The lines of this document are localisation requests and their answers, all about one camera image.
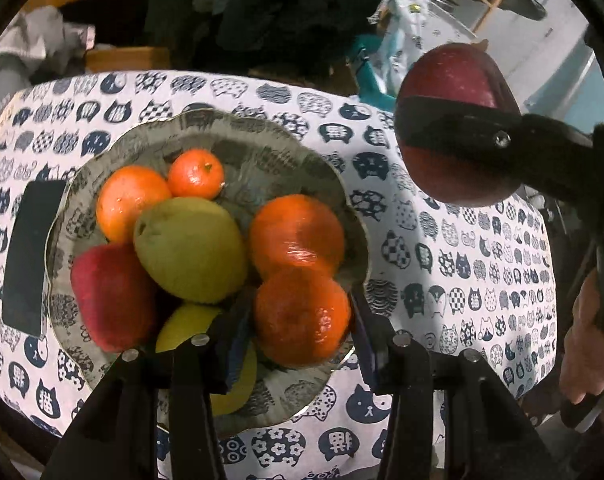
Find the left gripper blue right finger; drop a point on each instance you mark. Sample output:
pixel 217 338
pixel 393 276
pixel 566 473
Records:
pixel 371 334

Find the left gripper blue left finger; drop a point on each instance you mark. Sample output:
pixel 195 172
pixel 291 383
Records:
pixel 237 334

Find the small tangerine front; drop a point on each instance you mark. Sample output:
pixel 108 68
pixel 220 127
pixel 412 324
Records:
pixel 301 317

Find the small tangerine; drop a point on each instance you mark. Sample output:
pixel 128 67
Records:
pixel 196 173
pixel 301 317

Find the yellow-red mango pear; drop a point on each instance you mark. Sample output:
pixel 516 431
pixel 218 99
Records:
pixel 192 248

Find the large orange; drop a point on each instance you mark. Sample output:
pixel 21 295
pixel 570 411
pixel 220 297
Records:
pixel 296 230
pixel 125 195

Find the red apple front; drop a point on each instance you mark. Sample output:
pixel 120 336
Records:
pixel 115 296

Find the red apple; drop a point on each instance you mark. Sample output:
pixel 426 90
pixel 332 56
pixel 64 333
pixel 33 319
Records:
pixel 443 121
pixel 115 296

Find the red apple back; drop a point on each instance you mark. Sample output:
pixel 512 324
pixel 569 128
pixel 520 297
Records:
pixel 443 121

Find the small tangerine back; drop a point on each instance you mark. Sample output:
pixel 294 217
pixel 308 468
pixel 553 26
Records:
pixel 196 173

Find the person's right hand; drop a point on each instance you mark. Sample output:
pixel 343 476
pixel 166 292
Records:
pixel 582 370

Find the silver vertical pipe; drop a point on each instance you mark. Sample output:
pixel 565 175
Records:
pixel 555 95

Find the green patterned glass bowl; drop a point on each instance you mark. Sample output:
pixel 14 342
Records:
pixel 261 161

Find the white patterned storage box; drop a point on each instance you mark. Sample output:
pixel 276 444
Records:
pixel 441 27

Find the black smartphone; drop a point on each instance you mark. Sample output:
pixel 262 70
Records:
pixel 25 266

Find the white rice bag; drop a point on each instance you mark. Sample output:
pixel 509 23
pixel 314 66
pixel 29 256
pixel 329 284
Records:
pixel 401 24

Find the teal plastic crate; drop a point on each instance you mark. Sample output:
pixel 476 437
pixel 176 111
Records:
pixel 370 88

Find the wooden drawer box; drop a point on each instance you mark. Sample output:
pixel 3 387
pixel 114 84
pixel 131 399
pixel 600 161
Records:
pixel 128 58

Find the black hanging coat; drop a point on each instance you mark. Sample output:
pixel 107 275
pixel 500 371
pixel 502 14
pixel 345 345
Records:
pixel 297 39

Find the pile of grey clothes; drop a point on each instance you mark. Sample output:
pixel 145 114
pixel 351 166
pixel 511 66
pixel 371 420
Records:
pixel 39 42

